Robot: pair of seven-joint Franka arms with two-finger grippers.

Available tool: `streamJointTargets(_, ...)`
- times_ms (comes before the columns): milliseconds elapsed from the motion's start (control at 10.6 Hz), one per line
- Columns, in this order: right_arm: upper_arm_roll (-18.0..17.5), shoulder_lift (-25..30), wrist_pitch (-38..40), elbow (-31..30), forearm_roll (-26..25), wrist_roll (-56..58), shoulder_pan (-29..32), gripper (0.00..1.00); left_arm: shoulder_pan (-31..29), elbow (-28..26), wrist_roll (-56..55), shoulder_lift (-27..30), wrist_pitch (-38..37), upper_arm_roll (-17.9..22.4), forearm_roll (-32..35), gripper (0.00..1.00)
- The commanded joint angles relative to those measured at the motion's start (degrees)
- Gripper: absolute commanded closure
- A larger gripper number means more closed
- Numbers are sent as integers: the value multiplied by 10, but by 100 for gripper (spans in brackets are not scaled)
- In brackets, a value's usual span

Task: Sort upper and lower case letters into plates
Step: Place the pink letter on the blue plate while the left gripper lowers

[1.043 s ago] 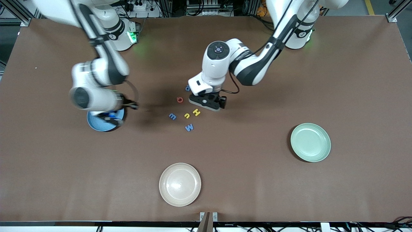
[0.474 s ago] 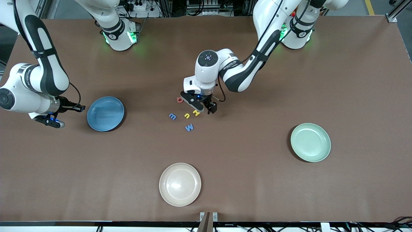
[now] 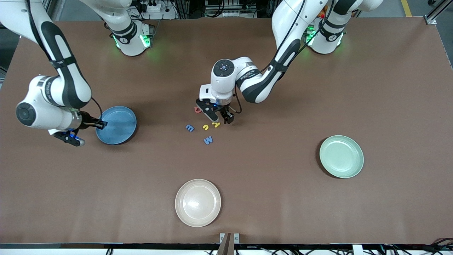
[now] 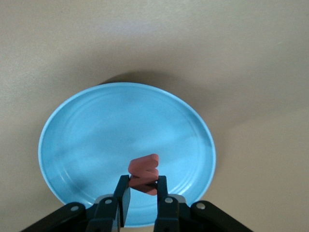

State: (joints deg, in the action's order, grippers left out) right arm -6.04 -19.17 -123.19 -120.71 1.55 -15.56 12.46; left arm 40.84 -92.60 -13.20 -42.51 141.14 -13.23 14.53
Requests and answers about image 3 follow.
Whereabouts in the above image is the blue plate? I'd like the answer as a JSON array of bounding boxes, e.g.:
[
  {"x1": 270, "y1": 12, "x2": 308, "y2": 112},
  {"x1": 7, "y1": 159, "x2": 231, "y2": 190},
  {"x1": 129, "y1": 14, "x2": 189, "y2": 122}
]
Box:
[{"x1": 96, "y1": 106, "x2": 138, "y2": 145}]

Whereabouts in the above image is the long white power strip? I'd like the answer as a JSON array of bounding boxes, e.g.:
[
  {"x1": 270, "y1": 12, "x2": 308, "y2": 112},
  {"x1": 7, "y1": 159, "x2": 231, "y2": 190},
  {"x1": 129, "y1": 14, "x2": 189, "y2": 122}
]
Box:
[{"x1": 205, "y1": 10, "x2": 257, "y2": 18}]

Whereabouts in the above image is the beige plate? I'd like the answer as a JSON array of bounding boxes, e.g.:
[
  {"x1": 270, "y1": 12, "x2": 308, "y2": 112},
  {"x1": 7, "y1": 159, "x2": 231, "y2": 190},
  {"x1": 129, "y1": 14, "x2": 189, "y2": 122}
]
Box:
[{"x1": 175, "y1": 179, "x2": 222, "y2": 227}]

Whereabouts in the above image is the white power strip with plugs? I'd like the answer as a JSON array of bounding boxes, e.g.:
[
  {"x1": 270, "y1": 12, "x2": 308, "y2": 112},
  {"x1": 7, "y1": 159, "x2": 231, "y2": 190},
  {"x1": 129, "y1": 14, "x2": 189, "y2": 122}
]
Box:
[{"x1": 136, "y1": 0, "x2": 162, "y2": 13}]

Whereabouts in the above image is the pale green plate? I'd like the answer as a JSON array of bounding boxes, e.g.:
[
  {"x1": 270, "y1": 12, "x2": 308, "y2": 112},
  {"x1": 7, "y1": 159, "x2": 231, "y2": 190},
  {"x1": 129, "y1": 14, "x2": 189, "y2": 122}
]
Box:
[{"x1": 319, "y1": 135, "x2": 364, "y2": 179}]

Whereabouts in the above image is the tan camera stand post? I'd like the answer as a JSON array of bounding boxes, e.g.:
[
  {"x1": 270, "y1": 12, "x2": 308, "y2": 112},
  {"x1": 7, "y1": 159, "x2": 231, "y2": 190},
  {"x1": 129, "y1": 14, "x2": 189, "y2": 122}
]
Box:
[{"x1": 217, "y1": 233, "x2": 235, "y2": 255}]

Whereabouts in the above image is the aluminium frame profile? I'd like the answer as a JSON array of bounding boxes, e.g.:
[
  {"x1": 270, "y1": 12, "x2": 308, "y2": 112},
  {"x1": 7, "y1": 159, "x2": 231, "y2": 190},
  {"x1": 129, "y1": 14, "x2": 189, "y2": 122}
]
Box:
[{"x1": 425, "y1": 0, "x2": 453, "y2": 25}]

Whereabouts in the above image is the tangled cables bundle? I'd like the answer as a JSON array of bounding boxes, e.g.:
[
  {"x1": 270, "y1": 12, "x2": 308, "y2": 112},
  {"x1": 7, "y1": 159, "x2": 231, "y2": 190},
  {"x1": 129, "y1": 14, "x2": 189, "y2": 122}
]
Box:
[{"x1": 380, "y1": 238, "x2": 453, "y2": 255}]

